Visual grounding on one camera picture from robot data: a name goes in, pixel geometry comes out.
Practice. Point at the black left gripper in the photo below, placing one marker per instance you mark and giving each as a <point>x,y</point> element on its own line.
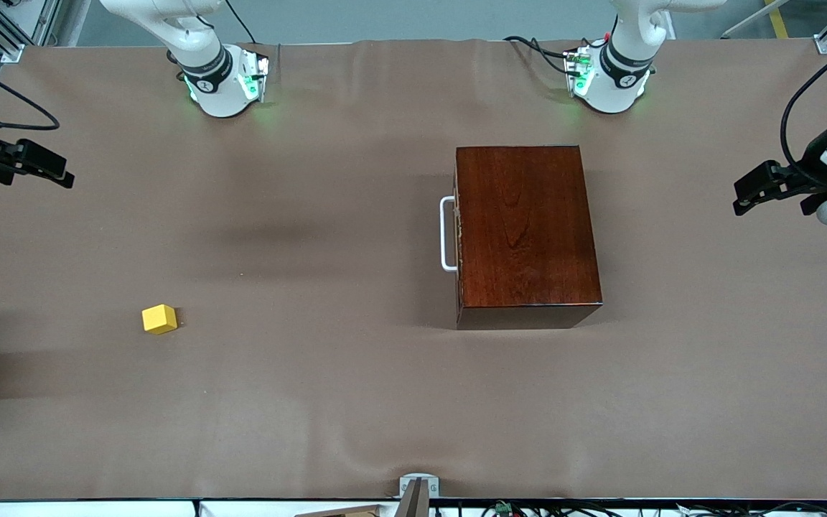
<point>810,162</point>

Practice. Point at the yellow block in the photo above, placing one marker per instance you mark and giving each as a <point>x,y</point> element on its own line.
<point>159,320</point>

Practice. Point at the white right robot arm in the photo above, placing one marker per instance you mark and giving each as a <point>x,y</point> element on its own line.
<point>212,79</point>

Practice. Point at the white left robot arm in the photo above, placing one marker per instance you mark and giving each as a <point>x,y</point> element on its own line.
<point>618,79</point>

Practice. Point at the dark brown wooden cabinet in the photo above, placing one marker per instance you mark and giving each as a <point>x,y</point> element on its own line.
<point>528,230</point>

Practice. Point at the brown table cloth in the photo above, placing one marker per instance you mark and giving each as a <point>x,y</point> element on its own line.
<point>313,402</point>

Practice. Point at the small green connector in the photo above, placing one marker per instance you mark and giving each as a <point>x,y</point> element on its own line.
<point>504,508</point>

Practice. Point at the light wooden board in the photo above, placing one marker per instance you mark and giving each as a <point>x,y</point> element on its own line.
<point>349,513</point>

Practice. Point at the metal mount bracket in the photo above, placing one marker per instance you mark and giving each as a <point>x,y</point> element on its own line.
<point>432,488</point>

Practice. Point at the grey aluminium post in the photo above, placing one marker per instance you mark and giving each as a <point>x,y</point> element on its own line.
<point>413,502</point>

